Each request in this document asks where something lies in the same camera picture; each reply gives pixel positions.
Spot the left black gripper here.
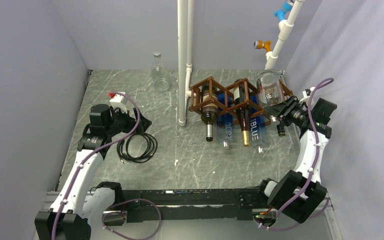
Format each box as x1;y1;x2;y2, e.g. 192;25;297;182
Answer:
105;105;151;137

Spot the clear bottle with cork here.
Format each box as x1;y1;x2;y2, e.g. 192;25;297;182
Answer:
256;69;284;109

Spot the clear bottle dark label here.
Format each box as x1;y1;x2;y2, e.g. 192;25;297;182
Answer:
150;52;171;92

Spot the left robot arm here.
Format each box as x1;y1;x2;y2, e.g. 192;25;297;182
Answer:
34;104;152;240

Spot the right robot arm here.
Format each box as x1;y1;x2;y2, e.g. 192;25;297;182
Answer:
255;96;337;224

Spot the small dark bottle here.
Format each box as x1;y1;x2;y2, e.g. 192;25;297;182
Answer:
276;123;286;137

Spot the clear blue-label bottle right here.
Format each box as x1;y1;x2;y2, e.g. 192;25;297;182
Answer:
249;115;269;154

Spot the clear blue-label bottle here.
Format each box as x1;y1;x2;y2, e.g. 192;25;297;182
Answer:
249;115;269;154
216;92;237;150

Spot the brown wooden wine rack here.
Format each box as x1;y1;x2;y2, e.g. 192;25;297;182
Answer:
186;76;277;126

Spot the brown bottle gold foil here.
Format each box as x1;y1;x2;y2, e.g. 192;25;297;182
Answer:
233;84;251;147

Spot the clear blue-label bottle left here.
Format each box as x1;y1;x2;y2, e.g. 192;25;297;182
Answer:
216;92;237;150

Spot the dark green wine bottle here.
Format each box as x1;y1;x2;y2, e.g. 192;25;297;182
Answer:
200;84;218;142

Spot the orange pipe valve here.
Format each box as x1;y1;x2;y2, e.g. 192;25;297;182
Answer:
253;40;271;53

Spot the white angled pvc pipe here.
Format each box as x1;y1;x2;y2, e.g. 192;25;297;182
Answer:
265;0;305;70

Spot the blue pipe valve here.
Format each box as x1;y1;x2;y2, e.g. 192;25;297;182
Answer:
274;0;295;22

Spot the white vertical pvc pipe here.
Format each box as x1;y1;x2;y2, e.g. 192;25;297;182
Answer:
177;0;195;127

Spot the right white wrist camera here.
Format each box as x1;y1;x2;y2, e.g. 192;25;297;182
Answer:
299;86;315;107

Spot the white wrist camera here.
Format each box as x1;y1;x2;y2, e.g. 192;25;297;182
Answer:
108;92;128;113
299;86;315;107

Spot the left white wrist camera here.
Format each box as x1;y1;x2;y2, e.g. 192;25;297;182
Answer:
108;92;128;113

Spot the coiled black cable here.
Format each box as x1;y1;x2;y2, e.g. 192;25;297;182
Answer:
116;132;159;165

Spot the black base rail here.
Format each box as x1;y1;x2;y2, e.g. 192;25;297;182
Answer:
89;180;279;228

